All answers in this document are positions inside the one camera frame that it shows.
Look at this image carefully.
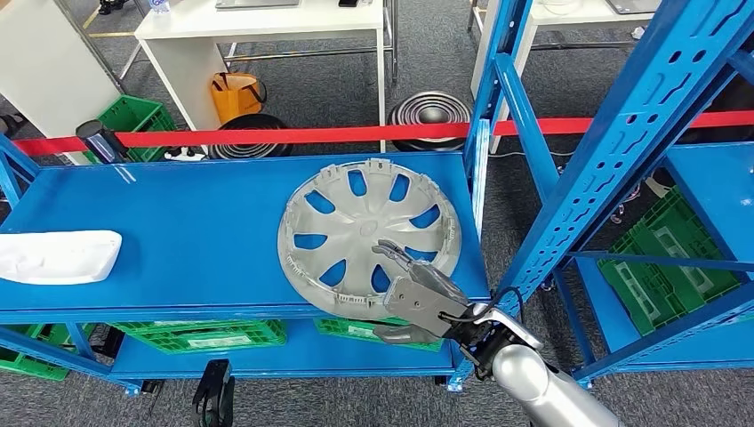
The white plastic cover part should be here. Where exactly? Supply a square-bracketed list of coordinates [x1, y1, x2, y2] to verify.
[0, 230, 124, 287]

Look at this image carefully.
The red barrier belt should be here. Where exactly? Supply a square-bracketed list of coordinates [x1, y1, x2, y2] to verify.
[12, 110, 754, 157]

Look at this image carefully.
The white power strip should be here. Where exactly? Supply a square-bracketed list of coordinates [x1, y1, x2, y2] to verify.
[164, 147, 207, 162]

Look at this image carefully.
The white cable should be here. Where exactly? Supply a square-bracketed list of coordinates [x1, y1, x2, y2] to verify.
[488, 149, 575, 161]

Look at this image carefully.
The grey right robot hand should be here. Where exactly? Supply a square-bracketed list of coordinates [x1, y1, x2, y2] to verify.
[372, 238, 473, 347]

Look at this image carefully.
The black barrier post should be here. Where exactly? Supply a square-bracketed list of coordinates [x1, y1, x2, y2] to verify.
[75, 119, 130, 165]

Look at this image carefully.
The blue metal shelf rack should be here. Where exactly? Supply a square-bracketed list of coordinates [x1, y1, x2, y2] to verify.
[0, 0, 754, 395]
[553, 46, 754, 391]

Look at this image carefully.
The silver wheel hubcap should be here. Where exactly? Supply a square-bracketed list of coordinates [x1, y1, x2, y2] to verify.
[277, 157, 463, 322]

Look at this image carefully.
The black round ribbed stool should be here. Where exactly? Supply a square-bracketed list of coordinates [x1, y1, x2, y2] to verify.
[209, 113, 294, 160]
[387, 91, 474, 153]

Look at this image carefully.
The grey laptop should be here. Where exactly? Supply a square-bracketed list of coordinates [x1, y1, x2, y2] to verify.
[214, 0, 301, 10]

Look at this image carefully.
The black floor stand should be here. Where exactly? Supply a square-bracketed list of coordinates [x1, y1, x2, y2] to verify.
[91, 324, 126, 359]

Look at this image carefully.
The yellow bag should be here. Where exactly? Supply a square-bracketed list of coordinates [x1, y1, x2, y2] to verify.
[209, 71, 268, 125]

